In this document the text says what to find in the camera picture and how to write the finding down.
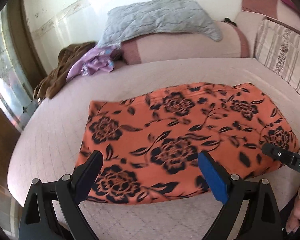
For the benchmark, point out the purple floral garment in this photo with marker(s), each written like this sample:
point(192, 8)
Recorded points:
point(95, 60)

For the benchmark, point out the orange black floral blouse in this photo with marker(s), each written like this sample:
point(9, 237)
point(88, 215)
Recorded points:
point(150, 144)

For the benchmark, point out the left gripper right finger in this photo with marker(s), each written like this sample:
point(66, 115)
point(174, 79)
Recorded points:
point(262, 219)

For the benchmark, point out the magenta garment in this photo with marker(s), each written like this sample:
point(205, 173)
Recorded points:
point(288, 1)

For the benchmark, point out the pink bolster cushion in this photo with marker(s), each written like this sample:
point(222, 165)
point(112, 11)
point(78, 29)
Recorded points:
point(165, 46)

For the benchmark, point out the pink quilted mattress cover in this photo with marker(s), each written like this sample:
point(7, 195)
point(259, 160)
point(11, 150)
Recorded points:
point(49, 144)

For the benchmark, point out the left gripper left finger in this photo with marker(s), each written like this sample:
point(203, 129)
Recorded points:
point(51, 210)

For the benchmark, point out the grey quilted blanket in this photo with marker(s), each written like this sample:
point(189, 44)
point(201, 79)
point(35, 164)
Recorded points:
point(157, 16)

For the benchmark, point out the right hand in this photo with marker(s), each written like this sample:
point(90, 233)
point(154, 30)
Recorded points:
point(293, 221)

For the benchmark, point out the brown fleece garment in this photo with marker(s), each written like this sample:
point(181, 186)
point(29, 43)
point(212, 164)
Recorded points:
point(56, 80)

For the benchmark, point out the wooden glass door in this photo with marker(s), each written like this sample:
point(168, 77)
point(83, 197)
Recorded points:
point(20, 72)

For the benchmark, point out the black sunglasses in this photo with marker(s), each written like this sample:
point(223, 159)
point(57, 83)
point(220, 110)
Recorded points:
point(227, 20)

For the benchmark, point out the pink sofa backrest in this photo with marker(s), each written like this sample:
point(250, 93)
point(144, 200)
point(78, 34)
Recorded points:
point(253, 12)

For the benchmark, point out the striped floral pillow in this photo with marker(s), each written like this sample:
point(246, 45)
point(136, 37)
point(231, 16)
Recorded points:
point(278, 48)

